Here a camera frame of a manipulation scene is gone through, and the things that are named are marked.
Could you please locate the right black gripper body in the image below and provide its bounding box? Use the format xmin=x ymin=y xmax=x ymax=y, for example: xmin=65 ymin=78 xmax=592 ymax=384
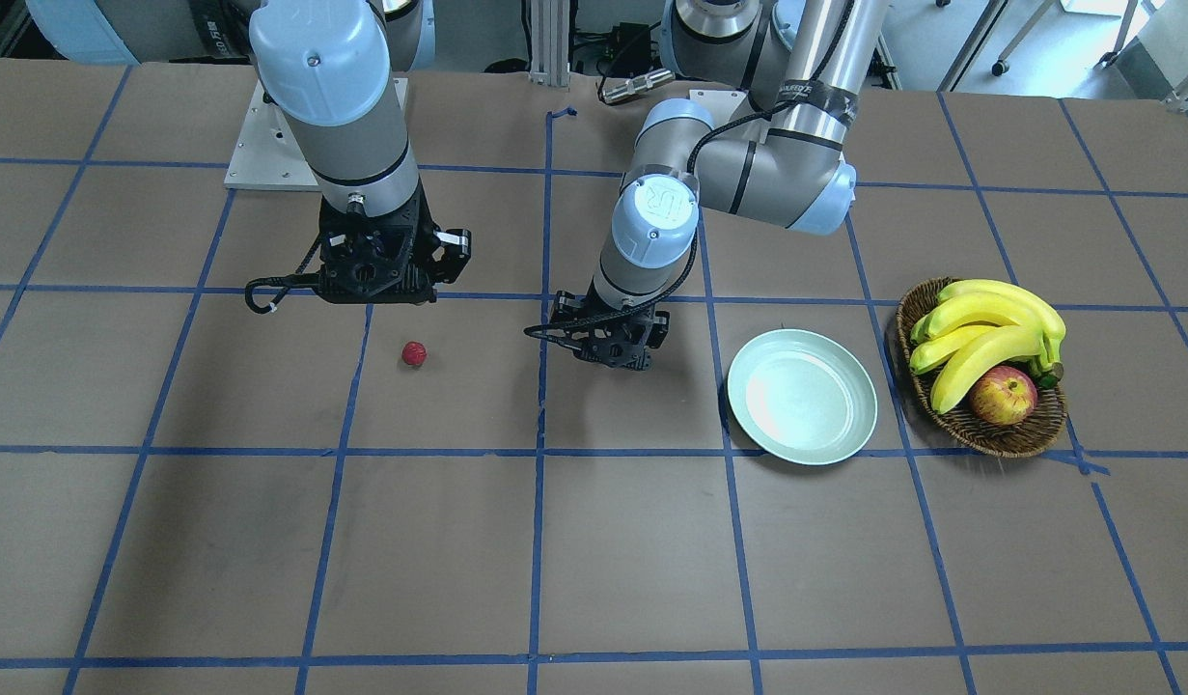
xmin=317 ymin=188 xmax=473 ymax=305

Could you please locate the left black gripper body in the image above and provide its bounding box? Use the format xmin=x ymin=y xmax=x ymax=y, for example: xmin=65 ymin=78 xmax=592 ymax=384
xmin=550 ymin=291 xmax=670 ymax=373

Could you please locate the red strawberry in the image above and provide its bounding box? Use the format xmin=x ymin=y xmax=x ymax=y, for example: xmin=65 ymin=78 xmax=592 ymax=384
xmin=402 ymin=342 xmax=428 ymax=368

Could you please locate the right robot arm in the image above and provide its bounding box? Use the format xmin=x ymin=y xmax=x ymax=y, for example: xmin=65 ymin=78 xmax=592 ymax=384
xmin=29 ymin=1 xmax=473 ymax=314

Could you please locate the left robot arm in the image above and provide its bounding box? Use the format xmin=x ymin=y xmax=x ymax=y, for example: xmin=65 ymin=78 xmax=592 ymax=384
xmin=526 ymin=1 xmax=887 ymax=371

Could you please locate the light green plate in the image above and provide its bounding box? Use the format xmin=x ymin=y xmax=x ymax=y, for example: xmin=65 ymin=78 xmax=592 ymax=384
xmin=726 ymin=328 xmax=877 ymax=466

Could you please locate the yellow banana bunch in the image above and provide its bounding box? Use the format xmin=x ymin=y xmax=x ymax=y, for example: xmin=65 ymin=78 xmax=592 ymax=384
xmin=905 ymin=280 xmax=1068 ymax=415

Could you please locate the red apple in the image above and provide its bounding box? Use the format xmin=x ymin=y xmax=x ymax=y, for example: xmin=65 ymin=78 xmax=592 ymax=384
xmin=967 ymin=365 xmax=1038 ymax=427

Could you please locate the woven wicker basket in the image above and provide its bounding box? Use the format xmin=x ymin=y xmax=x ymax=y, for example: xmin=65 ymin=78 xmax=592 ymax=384
xmin=886 ymin=277 xmax=1068 ymax=459

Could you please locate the aluminium frame post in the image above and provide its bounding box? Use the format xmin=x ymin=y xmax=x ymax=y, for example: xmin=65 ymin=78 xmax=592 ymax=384
xmin=524 ymin=1 xmax=576 ymax=89

